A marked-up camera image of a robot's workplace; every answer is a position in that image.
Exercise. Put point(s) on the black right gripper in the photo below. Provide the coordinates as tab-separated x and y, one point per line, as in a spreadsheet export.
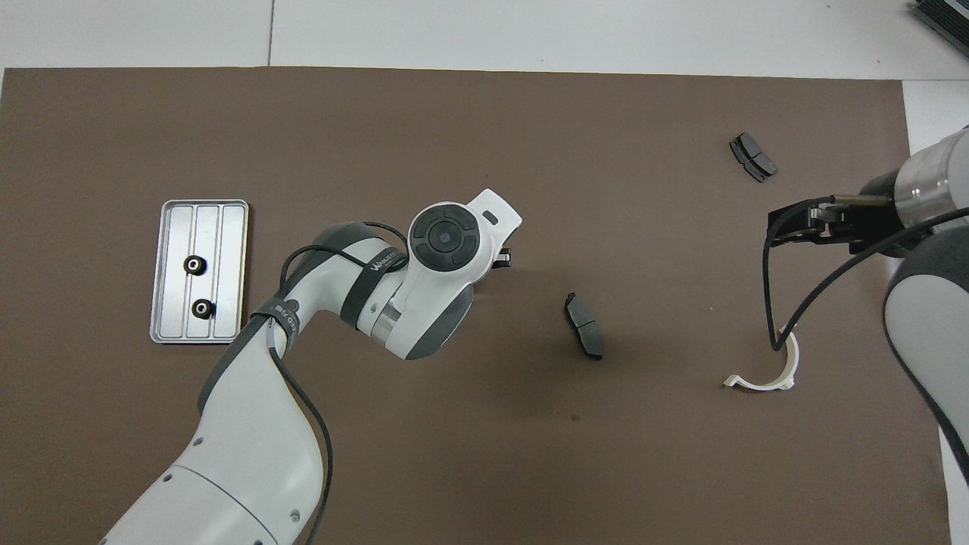
870	219

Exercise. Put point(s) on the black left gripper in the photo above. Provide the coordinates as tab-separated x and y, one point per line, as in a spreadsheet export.
501	259

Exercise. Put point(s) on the large black bearing gear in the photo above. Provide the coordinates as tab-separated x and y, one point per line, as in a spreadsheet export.
202	308
194	264

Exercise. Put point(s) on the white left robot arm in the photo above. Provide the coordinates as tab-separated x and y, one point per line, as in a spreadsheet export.
250	454

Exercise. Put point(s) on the silver metal tray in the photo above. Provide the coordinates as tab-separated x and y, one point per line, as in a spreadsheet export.
227	250

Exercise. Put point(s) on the short dark brake pad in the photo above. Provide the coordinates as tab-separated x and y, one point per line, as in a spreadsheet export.
755	157

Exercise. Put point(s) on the long grey brake pad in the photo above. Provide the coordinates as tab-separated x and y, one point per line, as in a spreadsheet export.
584	322

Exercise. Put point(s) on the brown table mat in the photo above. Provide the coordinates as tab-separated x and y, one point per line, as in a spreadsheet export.
606	454

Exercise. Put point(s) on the grey ribbed device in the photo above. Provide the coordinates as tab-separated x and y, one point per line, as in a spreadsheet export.
946	15

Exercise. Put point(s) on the white curved plastic bracket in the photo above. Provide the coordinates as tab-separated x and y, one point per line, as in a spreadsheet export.
764	384

